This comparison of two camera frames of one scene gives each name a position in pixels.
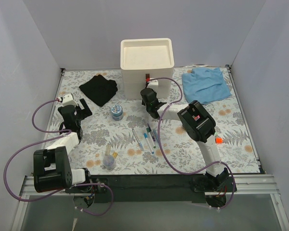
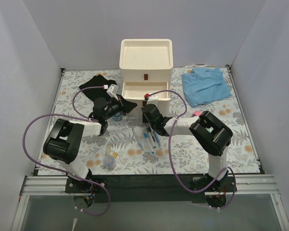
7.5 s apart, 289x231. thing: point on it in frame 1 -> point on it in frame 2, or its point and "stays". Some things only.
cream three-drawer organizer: (154, 56) stays
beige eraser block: (108, 149) stays
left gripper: (80, 110) -> (121, 105)
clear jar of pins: (109, 162) stays
